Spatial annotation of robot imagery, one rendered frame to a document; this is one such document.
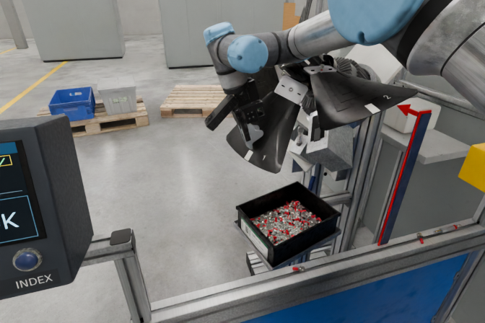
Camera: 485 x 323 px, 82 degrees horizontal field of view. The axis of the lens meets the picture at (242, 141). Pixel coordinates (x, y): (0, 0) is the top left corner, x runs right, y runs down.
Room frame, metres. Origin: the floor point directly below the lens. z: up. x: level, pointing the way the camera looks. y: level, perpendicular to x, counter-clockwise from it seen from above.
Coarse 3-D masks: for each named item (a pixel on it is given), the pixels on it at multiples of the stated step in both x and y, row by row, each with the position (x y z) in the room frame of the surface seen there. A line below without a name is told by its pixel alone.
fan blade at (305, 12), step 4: (308, 0) 1.12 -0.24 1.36; (312, 0) 1.04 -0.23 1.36; (308, 4) 1.07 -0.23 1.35; (304, 8) 1.18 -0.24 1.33; (308, 8) 1.05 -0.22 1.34; (304, 12) 1.14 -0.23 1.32; (308, 12) 1.01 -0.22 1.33; (304, 16) 1.10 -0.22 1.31; (308, 16) 1.00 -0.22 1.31; (300, 20) 1.19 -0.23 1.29; (304, 20) 1.06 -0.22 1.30
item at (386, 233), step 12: (420, 120) 0.45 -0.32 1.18; (420, 132) 0.45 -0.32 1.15; (420, 144) 0.46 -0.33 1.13; (408, 156) 0.45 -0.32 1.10; (408, 168) 0.45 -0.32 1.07; (408, 180) 0.46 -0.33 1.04; (396, 192) 0.45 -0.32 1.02; (396, 204) 0.45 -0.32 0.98; (396, 216) 0.46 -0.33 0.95; (384, 240) 0.45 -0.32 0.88
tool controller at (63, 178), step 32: (0, 128) 0.25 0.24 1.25; (32, 128) 0.26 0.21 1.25; (64, 128) 0.32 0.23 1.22; (0, 160) 0.24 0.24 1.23; (32, 160) 0.24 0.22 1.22; (64, 160) 0.29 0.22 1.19; (0, 192) 0.23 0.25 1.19; (32, 192) 0.23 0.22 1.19; (64, 192) 0.26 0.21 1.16; (0, 224) 0.22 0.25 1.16; (32, 224) 0.22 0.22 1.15; (64, 224) 0.24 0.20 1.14; (0, 256) 0.20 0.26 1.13; (64, 256) 0.22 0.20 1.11; (0, 288) 0.19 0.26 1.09; (32, 288) 0.20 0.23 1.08
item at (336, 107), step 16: (320, 80) 0.71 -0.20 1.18; (336, 80) 0.70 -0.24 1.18; (352, 80) 0.70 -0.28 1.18; (368, 80) 0.70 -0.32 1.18; (320, 96) 0.64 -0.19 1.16; (336, 96) 0.63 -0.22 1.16; (352, 96) 0.61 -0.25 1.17; (368, 96) 0.60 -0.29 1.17; (400, 96) 0.58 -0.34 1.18; (320, 112) 0.59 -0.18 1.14; (336, 112) 0.57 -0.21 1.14; (352, 112) 0.56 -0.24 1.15; (368, 112) 0.55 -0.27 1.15; (320, 128) 0.55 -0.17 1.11
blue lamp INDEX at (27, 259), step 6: (18, 252) 0.21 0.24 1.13; (24, 252) 0.21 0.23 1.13; (30, 252) 0.21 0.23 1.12; (36, 252) 0.21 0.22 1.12; (18, 258) 0.20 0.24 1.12; (24, 258) 0.20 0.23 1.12; (30, 258) 0.20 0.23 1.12; (36, 258) 0.21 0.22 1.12; (42, 258) 0.21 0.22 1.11; (18, 264) 0.20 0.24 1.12; (24, 264) 0.20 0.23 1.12; (30, 264) 0.20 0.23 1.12; (36, 264) 0.21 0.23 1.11; (24, 270) 0.20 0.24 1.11; (30, 270) 0.20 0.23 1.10
